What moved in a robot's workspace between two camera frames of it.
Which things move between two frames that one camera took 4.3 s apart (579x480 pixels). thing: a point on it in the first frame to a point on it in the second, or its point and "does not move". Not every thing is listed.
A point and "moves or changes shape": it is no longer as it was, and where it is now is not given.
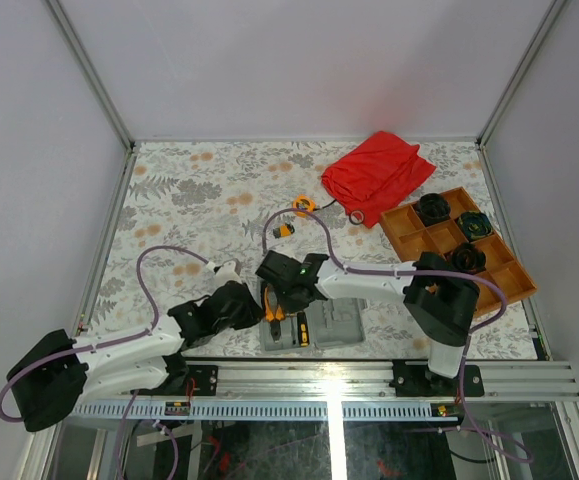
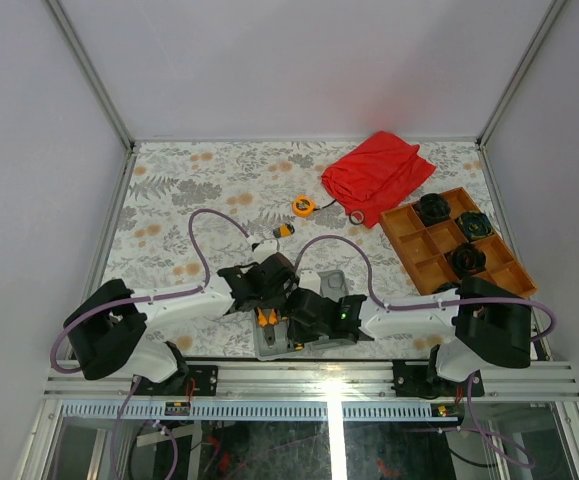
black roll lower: [468, 258] does not move
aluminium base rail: [332, 390] does not move
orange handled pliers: [273, 312] moves or changes shape
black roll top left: [432, 208] does not move
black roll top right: [475, 225] does not move
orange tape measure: [303, 202] does not move
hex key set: [283, 231] does not move
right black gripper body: [288, 305] to [303, 333]
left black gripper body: [247, 318] to [274, 299]
